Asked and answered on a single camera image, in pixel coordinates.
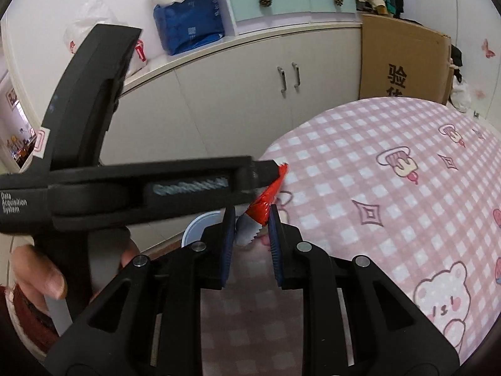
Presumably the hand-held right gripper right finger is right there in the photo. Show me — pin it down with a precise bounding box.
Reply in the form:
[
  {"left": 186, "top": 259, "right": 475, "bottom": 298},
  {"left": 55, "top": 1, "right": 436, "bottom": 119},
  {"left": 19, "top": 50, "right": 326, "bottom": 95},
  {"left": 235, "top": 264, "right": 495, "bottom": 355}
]
[{"left": 268, "top": 205, "right": 461, "bottom": 376}]

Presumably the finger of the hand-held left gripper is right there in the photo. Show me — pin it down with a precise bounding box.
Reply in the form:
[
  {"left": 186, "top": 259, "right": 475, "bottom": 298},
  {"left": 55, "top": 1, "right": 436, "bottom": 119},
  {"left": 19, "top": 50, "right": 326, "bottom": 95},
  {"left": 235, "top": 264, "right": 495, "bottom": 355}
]
[{"left": 250, "top": 159, "right": 284, "bottom": 197}]

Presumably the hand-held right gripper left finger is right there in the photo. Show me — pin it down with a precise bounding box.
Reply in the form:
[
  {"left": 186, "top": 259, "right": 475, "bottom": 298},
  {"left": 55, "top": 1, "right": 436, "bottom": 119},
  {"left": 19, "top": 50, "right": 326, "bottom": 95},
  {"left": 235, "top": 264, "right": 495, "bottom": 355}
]
[{"left": 42, "top": 205, "right": 237, "bottom": 376}]

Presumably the red silver snack wrapper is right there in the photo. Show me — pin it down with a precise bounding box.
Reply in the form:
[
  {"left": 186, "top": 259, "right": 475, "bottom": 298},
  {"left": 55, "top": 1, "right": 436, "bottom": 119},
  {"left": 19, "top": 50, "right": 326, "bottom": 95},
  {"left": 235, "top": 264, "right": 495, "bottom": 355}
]
[{"left": 234, "top": 162, "right": 291, "bottom": 248}]

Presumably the white round lid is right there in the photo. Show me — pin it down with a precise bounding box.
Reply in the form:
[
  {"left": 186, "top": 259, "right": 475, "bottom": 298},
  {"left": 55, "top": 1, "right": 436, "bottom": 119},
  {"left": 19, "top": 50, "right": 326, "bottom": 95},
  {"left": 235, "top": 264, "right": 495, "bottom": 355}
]
[{"left": 182, "top": 210, "right": 228, "bottom": 248}]

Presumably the person's left hand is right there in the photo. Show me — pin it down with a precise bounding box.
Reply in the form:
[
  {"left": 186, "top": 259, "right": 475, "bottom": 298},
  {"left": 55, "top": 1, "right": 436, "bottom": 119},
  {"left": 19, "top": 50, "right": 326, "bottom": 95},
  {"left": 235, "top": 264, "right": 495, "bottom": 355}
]
[{"left": 11, "top": 237, "right": 140, "bottom": 305}]

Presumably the low white cabinet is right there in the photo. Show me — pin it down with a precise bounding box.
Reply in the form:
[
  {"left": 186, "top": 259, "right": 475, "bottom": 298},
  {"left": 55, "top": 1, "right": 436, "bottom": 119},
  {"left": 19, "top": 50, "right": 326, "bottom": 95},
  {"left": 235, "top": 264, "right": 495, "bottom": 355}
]
[{"left": 97, "top": 21, "right": 363, "bottom": 252}]

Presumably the pink checkered blanket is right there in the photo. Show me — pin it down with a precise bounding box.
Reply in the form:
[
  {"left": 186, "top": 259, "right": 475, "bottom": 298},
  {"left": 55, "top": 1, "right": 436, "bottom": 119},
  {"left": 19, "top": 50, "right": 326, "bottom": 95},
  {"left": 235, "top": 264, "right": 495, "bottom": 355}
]
[{"left": 201, "top": 97, "right": 501, "bottom": 376}]

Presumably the blue plastic bag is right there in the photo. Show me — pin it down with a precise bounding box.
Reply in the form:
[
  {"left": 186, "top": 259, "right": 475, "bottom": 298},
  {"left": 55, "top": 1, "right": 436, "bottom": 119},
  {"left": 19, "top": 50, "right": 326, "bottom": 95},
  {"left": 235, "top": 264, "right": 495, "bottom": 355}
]
[{"left": 152, "top": 0, "right": 226, "bottom": 56}]

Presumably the white plastic bag red print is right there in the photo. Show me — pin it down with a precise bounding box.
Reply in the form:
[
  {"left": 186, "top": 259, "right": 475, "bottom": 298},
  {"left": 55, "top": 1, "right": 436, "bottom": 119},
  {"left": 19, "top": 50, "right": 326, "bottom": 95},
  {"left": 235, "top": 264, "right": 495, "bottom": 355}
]
[{"left": 64, "top": 0, "right": 150, "bottom": 78}]

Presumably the brown cardboard box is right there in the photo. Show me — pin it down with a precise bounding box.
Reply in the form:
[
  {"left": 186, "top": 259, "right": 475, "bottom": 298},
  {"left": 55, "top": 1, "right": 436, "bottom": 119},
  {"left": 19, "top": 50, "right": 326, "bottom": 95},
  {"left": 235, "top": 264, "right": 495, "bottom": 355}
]
[{"left": 358, "top": 13, "right": 453, "bottom": 105}]

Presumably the small white plastic bag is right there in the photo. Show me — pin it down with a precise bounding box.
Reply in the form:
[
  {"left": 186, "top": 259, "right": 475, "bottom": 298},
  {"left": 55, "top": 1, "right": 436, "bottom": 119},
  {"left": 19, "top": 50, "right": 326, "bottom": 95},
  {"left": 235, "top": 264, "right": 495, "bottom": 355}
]
[{"left": 449, "top": 81, "right": 477, "bottom": 113}]

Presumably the black clothing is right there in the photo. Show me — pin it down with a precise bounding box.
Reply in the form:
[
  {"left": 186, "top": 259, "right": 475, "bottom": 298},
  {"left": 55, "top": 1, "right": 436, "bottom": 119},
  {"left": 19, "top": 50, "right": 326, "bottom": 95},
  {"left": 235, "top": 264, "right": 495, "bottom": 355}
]
[{"left": 449, "top": 44, "right": 465, "bottom": 85}]

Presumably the white wardrobe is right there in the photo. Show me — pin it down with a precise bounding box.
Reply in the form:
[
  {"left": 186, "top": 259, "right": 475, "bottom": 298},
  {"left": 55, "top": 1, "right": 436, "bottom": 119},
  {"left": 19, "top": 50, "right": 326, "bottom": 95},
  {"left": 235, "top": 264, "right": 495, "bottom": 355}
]
[{"left": 402, "top": 0, "right": 501, "bottom": 126}]

